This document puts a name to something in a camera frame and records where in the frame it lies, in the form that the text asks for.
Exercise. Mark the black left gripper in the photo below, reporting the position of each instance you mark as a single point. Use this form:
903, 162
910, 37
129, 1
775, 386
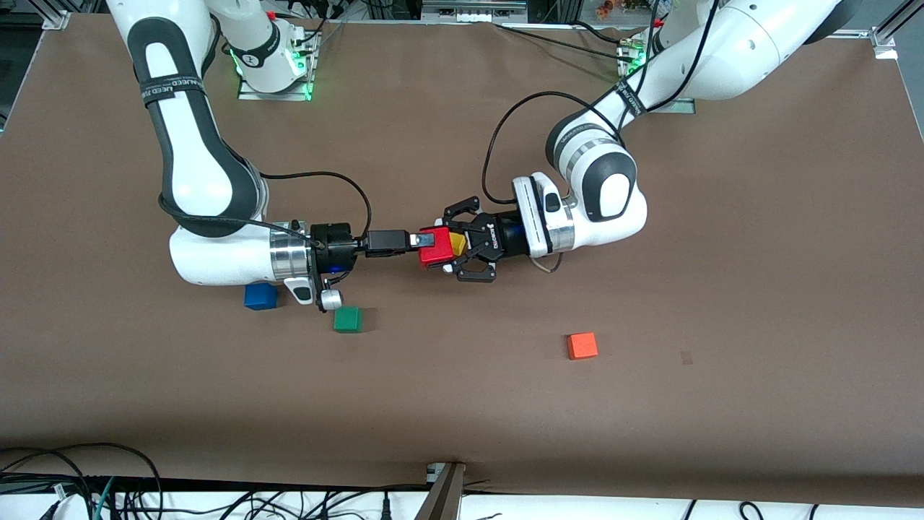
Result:
497, 239

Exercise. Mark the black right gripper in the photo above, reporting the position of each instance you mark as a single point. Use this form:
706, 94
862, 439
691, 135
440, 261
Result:
335, 248

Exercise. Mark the red wooden block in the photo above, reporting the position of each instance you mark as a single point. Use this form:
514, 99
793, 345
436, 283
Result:
435, 249

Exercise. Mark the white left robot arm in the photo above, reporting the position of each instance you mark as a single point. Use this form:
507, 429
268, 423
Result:
736, 50

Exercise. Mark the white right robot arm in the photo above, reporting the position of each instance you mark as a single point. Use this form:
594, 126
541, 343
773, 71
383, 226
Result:
209, 260

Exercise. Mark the yellow wooden block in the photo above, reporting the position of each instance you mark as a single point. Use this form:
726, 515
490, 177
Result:
457, 245

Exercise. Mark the green wooden block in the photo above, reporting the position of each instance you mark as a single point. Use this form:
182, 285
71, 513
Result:
346, 319

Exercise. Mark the blue wooden block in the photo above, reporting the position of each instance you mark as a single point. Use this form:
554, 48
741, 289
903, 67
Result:
258, 297

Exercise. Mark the orange wooden block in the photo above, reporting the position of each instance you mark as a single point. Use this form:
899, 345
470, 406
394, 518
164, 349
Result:
582, 346

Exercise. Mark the brown table cover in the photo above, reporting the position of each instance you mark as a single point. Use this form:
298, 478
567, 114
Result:
462, 404

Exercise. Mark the aluminium profile bar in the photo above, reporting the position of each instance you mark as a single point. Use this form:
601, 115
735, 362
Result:
444, 498

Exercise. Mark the black power plug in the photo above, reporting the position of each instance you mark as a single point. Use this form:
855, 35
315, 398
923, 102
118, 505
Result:
385, 507

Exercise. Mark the black table edge strip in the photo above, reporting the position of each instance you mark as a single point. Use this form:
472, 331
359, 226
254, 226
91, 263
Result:
216, 485

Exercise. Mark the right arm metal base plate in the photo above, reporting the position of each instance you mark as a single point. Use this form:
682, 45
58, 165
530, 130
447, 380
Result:
274, 95

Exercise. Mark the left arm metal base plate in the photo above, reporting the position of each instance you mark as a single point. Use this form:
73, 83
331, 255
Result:
684, 107

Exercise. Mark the aluminium frame bracket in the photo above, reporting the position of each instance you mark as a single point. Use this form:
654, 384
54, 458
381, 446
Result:
55, 20
884, 43

